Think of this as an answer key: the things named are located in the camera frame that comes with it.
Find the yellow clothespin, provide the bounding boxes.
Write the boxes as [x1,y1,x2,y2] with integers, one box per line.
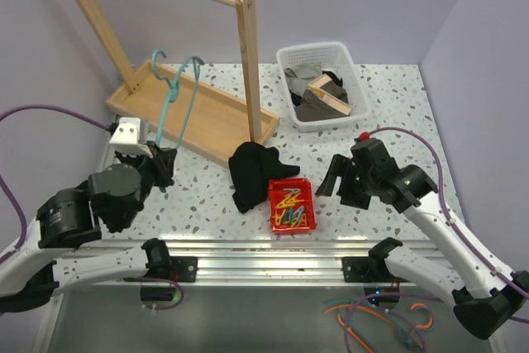
[274,208,293,227]
[274,198,304,210]

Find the grey clothes in basket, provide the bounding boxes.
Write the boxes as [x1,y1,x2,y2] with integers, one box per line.
[284,64,348,122]

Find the teal hanger on floor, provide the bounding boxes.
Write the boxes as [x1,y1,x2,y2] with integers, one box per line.
[323,299,436,352]

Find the aluminium mounting rail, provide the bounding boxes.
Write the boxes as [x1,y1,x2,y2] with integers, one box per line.
[61,238,488,288]

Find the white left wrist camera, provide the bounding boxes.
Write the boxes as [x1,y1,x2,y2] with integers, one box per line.
[109,117,151,157]

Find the red plastic tray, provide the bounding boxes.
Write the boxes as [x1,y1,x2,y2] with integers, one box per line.
[268,178,317,234]

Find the teal clothespin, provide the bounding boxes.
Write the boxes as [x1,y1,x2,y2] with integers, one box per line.
[284,205,305,227]

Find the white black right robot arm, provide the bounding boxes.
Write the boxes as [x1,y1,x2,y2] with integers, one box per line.
[317,136,528,340]

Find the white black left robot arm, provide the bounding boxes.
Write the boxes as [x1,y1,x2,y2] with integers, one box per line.
[1,142,184,313]

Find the wooden block in basket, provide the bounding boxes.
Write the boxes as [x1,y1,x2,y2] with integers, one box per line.
[308,74,352,116]

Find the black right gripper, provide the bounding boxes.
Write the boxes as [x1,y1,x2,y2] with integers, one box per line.
[317,153,378,210]

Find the orange hanger on floor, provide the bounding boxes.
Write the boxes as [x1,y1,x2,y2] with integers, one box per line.
[318,301,438,352]

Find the yellow clothespin in tray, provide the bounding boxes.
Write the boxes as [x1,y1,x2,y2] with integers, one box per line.
[274,198,304,210]

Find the white plastic basket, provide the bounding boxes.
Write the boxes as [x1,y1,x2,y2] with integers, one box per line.
[276,41,370,131]

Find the black underwear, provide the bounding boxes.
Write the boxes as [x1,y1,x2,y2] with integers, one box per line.
[228,141,300,213]

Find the teal plastic clothes hanger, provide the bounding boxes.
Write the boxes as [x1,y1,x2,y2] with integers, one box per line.
[151,50,205,150]

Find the wooden clothes rack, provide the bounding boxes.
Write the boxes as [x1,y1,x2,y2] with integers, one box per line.
[75,0,280,166]

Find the orange clothespin in tray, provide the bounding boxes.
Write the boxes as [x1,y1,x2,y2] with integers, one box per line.
[297,213,311,228]

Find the beige clothespin in tray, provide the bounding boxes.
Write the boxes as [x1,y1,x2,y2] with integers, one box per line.
[283,188,301,199]

